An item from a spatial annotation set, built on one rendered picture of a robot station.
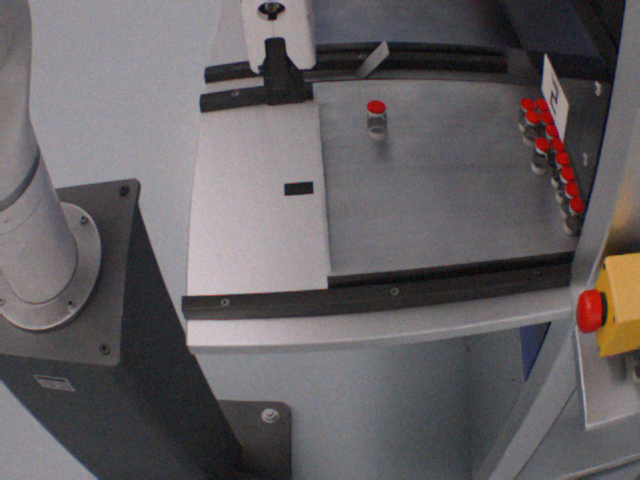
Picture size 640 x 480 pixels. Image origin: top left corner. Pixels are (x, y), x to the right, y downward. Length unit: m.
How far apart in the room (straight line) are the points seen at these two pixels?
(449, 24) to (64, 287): 0.64
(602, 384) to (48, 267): 0.62
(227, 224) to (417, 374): 0.95
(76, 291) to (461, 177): 0.45
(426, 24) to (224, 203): 0.41
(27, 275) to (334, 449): 0.99
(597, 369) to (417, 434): 0.94
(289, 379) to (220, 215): 0.91
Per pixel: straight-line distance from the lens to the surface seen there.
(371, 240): 0.83
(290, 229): 0.84
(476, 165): 0.90
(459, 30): 1.09
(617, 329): 0.65
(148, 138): 2.23
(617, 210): 0.65
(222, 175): 0.90
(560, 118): 0.80
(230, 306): 0.78
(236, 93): 0.96
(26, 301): 0.89
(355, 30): 1.07
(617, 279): 0.66
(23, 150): 0.73
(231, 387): 1.75
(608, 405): 0.77
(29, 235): 0.79
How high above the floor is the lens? 1.55
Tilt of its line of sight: 54 degrees down
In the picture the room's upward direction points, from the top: 6 degrees counter-clockwise
